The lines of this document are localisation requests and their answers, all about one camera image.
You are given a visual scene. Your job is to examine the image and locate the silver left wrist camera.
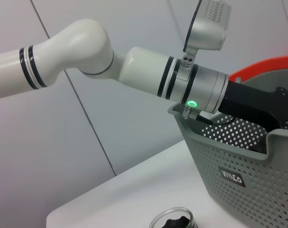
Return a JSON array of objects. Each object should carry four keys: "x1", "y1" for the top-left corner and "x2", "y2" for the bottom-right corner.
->
[{"x1": 183, "y1": 0, "x2": 232, "y2": 69}]

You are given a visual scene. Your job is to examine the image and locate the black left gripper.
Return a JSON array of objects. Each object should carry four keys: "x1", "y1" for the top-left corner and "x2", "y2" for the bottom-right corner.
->
[{"x1": 217, "y1": 80, "x2": 288, "y2": 131}]

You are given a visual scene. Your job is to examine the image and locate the glass teacup with black base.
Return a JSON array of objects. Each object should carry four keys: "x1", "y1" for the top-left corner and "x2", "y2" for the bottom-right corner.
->
[{"x1": 148, "y1": 206, "x2": 197, "y2": 228}]

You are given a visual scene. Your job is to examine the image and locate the grey perforated plastic storage bin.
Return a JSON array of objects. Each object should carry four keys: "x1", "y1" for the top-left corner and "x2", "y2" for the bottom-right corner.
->
[{"x1": 167, "y1": 68, "x2": 288, "y2": 224}]

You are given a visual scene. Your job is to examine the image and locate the orange bin carry handle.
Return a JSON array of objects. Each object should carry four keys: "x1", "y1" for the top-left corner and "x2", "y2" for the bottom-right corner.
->
[{"x1": 229, "y1": 54, "x2": 288, "y2": 84}]

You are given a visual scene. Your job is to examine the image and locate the left gripper cable with plug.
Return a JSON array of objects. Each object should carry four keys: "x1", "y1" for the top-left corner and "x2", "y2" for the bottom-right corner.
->
[{"x1": 181, "y1": 105, "x2": 237, "y2": 125}]

